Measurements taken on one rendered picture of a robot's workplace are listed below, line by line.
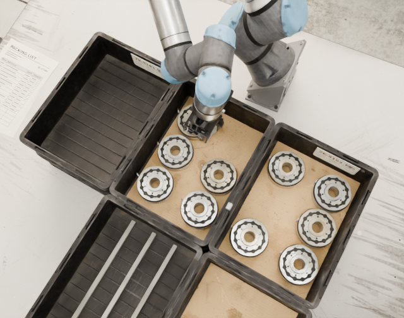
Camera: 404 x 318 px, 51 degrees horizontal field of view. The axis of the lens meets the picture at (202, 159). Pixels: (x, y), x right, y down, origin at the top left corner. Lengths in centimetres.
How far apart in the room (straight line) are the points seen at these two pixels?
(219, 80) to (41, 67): 86
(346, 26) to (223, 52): 163
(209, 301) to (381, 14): 194
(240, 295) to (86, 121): 68
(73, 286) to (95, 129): 45
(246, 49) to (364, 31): 138
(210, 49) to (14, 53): 91
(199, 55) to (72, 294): 71
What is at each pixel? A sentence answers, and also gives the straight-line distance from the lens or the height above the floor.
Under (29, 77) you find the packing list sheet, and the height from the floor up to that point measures 70.
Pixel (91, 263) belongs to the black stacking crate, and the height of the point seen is 83.
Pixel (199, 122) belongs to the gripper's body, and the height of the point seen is 104.
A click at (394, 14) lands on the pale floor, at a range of 267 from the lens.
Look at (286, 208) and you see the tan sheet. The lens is 121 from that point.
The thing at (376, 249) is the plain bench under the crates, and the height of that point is 70.
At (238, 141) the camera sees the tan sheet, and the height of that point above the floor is 83.
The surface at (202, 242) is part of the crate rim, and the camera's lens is 108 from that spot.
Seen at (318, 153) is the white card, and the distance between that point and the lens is 121.
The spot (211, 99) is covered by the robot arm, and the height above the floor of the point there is 119.
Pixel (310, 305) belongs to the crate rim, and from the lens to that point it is 110.
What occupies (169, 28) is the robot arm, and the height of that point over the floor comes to 113.
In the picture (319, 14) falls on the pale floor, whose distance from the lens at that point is 255.
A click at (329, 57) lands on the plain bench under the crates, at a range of 157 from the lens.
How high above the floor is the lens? 201
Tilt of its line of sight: 72 degrees down
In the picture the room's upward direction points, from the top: 6 degrees counter-clockwise
